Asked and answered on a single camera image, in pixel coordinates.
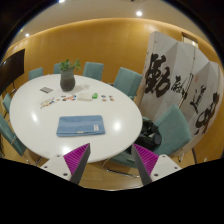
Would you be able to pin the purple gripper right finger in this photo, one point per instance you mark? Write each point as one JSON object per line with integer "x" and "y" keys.
{"x": 151, "y": 166}

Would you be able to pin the blue folded towel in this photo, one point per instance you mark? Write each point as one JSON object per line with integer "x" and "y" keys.
{"x": 80, "y": 125}

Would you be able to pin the black wall television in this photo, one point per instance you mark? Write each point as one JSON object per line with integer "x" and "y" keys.
{"x": 11, "y": 69}

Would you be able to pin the black bag on chair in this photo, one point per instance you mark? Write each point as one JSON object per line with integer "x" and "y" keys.
{"x": 149, "y": 137}

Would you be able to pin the teal chair near right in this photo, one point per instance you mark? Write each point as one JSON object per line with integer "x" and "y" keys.
{"x": 175, "y": 133}

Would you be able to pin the green small object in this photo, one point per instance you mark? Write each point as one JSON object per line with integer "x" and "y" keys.
{"x": 95, "y": 96}

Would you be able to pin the teal chair behind plant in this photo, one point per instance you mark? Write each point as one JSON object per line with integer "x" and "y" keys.
{"x": 56, "y": 69}

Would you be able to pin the white folding calligraphy screen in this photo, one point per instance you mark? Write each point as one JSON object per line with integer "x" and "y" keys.
{"x": 179, "y": 73}

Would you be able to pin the teal chair left side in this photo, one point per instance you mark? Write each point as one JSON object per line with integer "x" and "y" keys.
{"x": 7, "y": 102}

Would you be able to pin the teal chair far middle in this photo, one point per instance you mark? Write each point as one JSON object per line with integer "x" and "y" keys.
{"x": 93, "y": 70}

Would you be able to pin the teal chair near left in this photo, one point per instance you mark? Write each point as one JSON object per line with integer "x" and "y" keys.
{"x": 11, "y": 137}

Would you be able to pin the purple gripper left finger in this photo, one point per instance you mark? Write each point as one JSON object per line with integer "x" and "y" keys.
{"x": 69, "y": 166}

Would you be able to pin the green plant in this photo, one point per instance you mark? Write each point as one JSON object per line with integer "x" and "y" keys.
{"x": 67, "y": 65}

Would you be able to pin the grey plant pot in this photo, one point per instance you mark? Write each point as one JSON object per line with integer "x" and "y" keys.
{"x": 67, "y": 81}

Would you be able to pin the teal chair far right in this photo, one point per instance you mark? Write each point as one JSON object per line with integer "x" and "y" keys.
{"x": 127, "y": 81}

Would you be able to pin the teal chair far left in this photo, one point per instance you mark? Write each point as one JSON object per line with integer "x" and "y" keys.
{"x": 35, "y": 73}

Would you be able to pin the colourful card row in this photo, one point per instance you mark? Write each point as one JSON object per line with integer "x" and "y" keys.
{"x": 55, "y": 100}

